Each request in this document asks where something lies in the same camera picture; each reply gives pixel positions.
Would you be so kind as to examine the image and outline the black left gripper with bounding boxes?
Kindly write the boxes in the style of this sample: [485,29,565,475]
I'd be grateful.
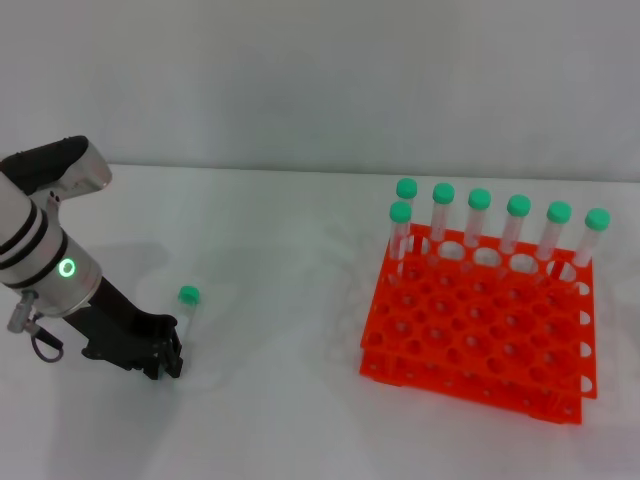
[64,277,184,383]

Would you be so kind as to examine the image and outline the green capped clear test tube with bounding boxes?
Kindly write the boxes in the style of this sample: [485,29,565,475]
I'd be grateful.
[536,200,573,286]
[388,201,414,290]
[564,208,612,292]
[176,285,202,351]
[395,178,421,256]
[496,194,532,280]
[459,187,492,275]
[428,182,456,262]

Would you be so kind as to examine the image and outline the orange plastic test tube rack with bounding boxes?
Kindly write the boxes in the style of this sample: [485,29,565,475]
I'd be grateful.
[358,222,599,427]

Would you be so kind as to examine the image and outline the black device with pink light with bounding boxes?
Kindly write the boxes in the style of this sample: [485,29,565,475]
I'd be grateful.
[0,134,114,202]

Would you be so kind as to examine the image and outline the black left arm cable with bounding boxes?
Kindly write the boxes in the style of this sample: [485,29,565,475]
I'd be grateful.
[4,288,66,362]

